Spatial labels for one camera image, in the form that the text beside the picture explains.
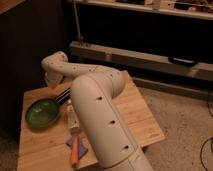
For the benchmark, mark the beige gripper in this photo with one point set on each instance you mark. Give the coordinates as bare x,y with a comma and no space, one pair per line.
52,80

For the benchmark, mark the blue eraser block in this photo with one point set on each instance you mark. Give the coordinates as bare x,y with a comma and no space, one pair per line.
82,150

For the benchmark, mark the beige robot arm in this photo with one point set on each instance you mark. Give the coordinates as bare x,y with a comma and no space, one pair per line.
92,92

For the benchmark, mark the white plastic bottle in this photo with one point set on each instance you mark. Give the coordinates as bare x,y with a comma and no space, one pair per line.
73,123

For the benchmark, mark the green round plate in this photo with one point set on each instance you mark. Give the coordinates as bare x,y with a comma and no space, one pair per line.
42,113

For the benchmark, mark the wooden side table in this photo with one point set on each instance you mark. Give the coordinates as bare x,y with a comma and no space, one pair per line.
45,149

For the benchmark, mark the orange marker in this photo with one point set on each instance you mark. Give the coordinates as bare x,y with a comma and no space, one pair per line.
74,151

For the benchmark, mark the metal stand pole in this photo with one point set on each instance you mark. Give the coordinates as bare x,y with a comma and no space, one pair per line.
79,35

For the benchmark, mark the cluttered wooden shelf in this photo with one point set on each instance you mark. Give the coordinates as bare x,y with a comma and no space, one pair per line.
152,6

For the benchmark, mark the black case handle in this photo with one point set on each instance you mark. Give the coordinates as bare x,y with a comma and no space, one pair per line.
182,62

